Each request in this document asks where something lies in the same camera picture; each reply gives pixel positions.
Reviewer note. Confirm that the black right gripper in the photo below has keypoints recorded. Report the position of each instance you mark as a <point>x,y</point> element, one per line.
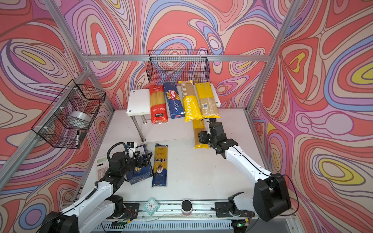
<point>202,138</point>

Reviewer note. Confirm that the silver tape roll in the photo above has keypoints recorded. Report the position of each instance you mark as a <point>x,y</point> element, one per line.
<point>80,117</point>

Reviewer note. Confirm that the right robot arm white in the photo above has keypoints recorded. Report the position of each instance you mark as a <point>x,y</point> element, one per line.
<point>270,196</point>

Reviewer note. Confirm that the black wire basket back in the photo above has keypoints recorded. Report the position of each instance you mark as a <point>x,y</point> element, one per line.
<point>172,65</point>

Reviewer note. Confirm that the small round speaker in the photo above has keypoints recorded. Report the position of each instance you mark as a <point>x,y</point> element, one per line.
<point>186,207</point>

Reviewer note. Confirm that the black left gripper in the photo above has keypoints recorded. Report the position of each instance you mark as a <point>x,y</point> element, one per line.
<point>144,162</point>

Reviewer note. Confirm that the white two-tier shelf rack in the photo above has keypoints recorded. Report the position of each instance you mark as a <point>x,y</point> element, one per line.
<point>139,105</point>

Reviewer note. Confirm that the black marker pen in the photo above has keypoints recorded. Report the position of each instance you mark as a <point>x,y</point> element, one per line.
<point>77,139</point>

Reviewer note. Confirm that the teal alarm clock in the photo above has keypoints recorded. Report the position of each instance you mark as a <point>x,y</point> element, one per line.
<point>151,206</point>

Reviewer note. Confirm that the dark blue pasta box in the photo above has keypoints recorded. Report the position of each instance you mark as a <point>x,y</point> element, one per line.
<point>143,173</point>

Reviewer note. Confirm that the yellow Pastatime spaghetti pack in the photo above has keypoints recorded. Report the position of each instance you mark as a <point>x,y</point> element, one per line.
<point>198,126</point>

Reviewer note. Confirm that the white calculator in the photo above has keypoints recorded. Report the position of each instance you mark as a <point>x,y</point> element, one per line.
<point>102,165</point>

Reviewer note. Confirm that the dark blue spaghetti pack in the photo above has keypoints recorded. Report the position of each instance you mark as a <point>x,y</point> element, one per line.
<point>174,101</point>

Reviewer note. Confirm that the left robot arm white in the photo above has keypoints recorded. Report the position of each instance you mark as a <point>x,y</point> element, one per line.
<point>100,203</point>

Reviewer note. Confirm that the blue yellow Ankara spaghetti pack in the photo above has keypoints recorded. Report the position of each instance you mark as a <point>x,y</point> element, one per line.
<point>160,165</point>

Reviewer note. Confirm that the black wire basket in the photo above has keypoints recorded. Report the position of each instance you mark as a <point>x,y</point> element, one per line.
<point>59,129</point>
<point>172,65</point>

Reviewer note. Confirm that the black wire basket left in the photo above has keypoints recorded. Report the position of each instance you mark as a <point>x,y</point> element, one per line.
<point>59,129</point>

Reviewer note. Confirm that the red spaghetti pack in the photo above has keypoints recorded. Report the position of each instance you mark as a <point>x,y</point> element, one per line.
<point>158,104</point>

